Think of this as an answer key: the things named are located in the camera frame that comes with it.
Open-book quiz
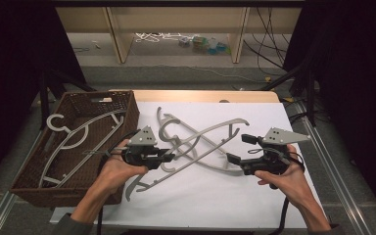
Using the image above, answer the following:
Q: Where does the white table mat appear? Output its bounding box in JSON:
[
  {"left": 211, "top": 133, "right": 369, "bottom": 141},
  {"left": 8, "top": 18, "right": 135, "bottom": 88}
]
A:
[{"left": 50, "top": 101, "right": 331, "bottom": 232}]

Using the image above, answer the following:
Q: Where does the black tripod stand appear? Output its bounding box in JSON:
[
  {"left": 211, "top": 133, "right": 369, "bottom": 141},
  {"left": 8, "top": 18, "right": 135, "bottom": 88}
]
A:
[
  {"left": 260, "top": 60, "right": 317, "bottom": 128},
  {"left": 37, "top": 63, "right": 97, "bottom": 131}
]

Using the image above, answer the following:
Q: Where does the person's right hand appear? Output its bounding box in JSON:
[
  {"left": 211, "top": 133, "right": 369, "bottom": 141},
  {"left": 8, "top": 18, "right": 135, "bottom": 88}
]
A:
[{"left": 254, "top": 143, "right": 308, "bottom": 206}]

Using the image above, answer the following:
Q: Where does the person's left hand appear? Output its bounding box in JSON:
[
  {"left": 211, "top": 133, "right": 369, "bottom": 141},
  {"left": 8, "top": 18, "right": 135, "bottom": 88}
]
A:
[{"left": 98, "top": 138, "right": 150, "bottom": 198}]

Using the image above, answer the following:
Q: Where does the white cord bundle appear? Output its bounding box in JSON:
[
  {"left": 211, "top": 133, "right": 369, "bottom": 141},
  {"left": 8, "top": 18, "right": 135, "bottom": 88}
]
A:
[{"left": 133, "top": 31, "right": 197, "bottom": 44}]

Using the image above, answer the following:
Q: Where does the thin grey cable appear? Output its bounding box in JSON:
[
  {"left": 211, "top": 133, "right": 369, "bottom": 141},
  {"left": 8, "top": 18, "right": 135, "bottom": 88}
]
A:
[{"left": 82, "top": 146, "right": 129, "bottom": 157}]

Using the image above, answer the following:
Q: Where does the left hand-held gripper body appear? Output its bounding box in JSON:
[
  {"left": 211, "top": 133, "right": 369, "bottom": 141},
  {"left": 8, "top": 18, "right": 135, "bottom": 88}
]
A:
[{"left": 120, "top": 124, "right": 165, "bottom": 171}]

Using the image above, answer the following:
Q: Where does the grey plastic clothes hanger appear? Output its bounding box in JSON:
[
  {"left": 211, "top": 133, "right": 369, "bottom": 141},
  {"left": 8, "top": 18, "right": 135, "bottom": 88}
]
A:
[
  {"left": 156, "top": 106, "right": 244, "bottom": 176},
  {"left": 124, "top": 117, "right": 251, "bottom": 203},
  {"left": 38, "top": 109, "right": 127, "bottom": 190}
]

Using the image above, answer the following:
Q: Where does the pile of small colourful things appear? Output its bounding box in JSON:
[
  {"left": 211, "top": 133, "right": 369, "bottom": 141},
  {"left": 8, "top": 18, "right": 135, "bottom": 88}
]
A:
[{"left": 177, "top": 34, "right": 232, "bottom": 56}]

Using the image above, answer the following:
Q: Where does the metal floor rail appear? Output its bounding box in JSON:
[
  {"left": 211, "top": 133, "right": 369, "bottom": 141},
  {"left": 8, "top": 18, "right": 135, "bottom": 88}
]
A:
[
  {"left": 293, "top": 101, "right": 373, "bottom": 235},
  {"left": 0, "top": 128, "right": 45, "bottom": 235}
]

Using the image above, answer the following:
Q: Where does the black curtain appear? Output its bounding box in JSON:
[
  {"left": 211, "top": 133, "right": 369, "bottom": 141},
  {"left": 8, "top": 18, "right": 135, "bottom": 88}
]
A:
[
  {"left": 0, "top": 0, "right": 89, "bottom": 197},
  {"left": 282, "top": 0, "right": 376, "bottom": 226}
]

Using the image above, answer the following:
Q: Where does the long white floor cable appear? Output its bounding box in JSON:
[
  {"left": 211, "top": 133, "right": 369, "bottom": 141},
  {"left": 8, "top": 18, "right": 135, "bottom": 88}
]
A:
[{"left": 128, "top": 48, "right": 266, "bottom": 83}]

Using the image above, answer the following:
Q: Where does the bundle of black cables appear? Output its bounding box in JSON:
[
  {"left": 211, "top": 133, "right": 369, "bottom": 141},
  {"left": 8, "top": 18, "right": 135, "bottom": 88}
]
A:
[{"left": 243, "top": 6, "right": 296, "bottom": 76}]

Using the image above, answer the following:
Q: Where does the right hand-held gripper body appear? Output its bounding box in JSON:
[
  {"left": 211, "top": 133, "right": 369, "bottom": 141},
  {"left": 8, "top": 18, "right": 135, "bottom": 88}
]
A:
[{"left": 240, "top": 126, "right": 312, "bottom": 176}]

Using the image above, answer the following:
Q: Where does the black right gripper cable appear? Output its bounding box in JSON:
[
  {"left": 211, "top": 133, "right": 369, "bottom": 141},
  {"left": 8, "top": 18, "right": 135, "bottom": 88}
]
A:
[{"left": 248, "top": 147, "right": 306, "bottom": 235}]

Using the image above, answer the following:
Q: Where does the wooden shelf unit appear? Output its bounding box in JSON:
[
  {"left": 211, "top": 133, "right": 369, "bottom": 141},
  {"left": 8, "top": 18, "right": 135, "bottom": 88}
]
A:
[{"left": 57, "top": 6, "right": 303, "bottom": 65}]

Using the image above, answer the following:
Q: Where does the brown wicker basket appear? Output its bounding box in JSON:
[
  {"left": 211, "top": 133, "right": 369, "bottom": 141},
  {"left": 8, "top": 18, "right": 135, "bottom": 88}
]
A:
[{"left": 9, "top": 90, "right": 141, "bottom": 209}]

